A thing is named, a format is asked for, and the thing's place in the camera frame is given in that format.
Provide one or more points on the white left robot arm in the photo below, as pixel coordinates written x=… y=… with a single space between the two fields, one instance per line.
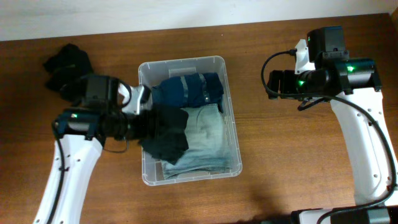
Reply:
x=80 y=135

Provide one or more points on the teal taped cloth bundle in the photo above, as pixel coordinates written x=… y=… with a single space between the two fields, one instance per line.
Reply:
x=190 y=91

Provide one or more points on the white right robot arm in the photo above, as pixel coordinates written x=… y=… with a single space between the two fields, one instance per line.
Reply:
x=353 y=89

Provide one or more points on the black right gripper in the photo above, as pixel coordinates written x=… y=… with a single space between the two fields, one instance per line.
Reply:
x=285 y=76

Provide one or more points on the clear plastic storage bin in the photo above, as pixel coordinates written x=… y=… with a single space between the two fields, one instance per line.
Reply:
x=151 y=74

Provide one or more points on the light blue jeans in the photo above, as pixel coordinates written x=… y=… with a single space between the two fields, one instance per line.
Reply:
x=208 y=148

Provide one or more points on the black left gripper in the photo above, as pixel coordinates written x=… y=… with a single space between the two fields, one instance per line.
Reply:
x=146 y=132

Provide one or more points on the black garment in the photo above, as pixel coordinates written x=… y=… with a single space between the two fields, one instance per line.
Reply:
x=67 y=65
x=166 y=139

